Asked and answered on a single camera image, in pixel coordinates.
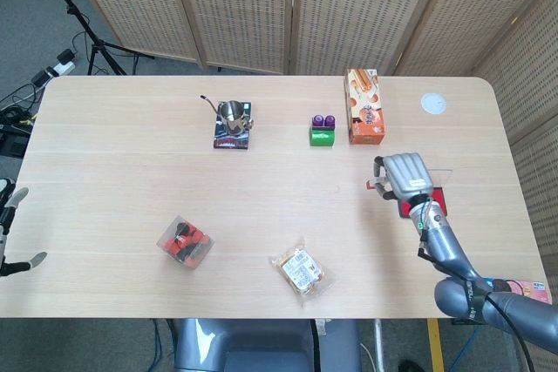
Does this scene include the clear box orange black items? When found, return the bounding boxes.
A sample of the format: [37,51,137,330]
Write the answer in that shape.
[156,214,218,269]

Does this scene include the bread in clear wrapper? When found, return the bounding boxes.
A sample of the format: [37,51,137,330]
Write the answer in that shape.
[269,236,337,309]

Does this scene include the black floor cable bundle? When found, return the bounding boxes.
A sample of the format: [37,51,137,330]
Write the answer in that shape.
[0,79,44,158]

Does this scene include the dark printed flat box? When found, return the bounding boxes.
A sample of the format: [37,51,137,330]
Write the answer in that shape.
[212,101,255,151]

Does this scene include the white round disc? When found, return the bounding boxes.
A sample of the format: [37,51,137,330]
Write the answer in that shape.
[420,91,448,116]

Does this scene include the wooden rattan folding screen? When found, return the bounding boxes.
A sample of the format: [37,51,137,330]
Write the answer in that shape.
[60,0,558,290]

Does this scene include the green toy building block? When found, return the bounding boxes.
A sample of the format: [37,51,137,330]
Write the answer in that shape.
[308,125,338,148]

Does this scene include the black tripod stand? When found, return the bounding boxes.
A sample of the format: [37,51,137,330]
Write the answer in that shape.
[33,0,155,77]

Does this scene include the blue cable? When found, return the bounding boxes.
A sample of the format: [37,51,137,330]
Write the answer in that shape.
[151,318,166,372]
[452,331,477,372]

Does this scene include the blue pink cookie box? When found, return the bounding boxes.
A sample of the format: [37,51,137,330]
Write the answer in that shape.
[481,276,552,305]

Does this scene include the steel cup with thin spout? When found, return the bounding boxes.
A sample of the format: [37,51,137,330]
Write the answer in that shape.
[200,94,255,135]

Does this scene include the white power strip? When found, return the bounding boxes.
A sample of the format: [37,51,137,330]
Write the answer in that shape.
[31,61,76,88]

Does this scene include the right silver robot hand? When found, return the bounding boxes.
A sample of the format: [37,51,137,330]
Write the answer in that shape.
[364,152,435,207]

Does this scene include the white table leg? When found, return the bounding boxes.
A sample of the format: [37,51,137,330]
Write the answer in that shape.
[371,318,385,372]

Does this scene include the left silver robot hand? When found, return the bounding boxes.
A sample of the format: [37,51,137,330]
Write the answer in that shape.
[0,178,48,280]

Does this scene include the orange snack box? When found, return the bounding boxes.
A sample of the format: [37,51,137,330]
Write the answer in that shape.
[344,67,387,146]

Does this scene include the purple toy building block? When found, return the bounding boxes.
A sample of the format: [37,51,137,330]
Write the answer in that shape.
[310,114,337,132]

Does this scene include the red ink pad clear lid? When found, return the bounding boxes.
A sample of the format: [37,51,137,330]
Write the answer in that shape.
[397,168,454,220]

